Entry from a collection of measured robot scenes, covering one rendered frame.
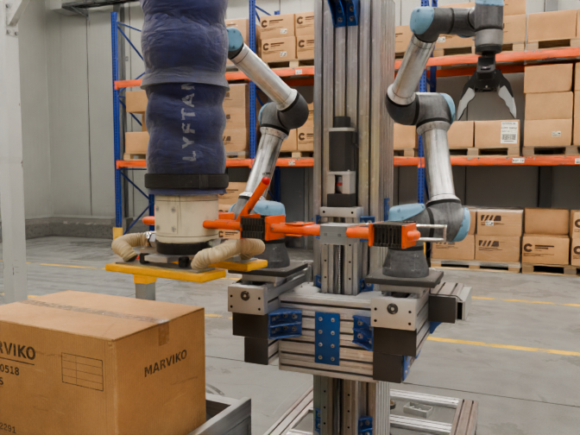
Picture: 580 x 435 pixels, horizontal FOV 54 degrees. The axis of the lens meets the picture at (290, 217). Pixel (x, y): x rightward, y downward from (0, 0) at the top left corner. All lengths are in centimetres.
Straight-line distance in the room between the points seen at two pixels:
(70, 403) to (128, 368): 20
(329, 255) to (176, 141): 81
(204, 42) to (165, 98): 17
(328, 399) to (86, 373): 93
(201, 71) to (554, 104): 731
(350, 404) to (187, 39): 136
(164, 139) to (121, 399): 68
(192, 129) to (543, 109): 732
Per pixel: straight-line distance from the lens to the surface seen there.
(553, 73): 858
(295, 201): 1045
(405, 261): 188
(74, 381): 170
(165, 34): 153
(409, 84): 194
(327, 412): 222
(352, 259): 203
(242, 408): 201
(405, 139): 865
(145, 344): 166
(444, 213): 193
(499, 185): 979
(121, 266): 159
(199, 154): 150
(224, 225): 148
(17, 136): 481
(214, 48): 154
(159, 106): 153
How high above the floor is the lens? 137
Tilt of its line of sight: 4 degrees down
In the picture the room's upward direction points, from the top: straight up
